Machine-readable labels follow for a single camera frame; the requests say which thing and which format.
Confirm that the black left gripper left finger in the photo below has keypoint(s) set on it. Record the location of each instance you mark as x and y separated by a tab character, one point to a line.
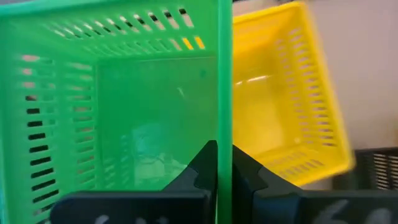
199	186

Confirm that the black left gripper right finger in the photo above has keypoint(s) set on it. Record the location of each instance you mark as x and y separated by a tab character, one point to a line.
280	205

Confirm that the black plastic slotted basket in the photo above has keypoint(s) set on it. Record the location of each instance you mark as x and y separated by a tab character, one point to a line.
363	168

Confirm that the green plastic slotted basket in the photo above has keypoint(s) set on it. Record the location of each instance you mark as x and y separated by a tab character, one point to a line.
140	93

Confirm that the yellow plastic slotted basket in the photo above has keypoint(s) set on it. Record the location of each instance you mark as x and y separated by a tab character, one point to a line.
264	109

